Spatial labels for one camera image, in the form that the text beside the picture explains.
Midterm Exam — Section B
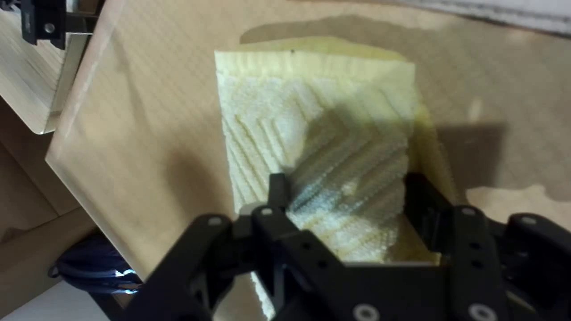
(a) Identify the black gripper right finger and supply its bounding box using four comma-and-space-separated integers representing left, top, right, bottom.
403, 172, 571, 321

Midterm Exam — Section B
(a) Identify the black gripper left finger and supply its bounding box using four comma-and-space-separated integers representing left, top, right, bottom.
118, 172, 353, 321

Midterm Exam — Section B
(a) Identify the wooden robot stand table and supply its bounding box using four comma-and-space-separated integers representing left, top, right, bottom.
0, 10, 82, 138

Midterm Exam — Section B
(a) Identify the dark blue bag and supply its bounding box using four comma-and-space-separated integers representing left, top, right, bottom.
48, 236, 146, 298

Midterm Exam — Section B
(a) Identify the yellow towel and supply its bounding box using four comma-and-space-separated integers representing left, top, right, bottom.
212, 34, 460, 321

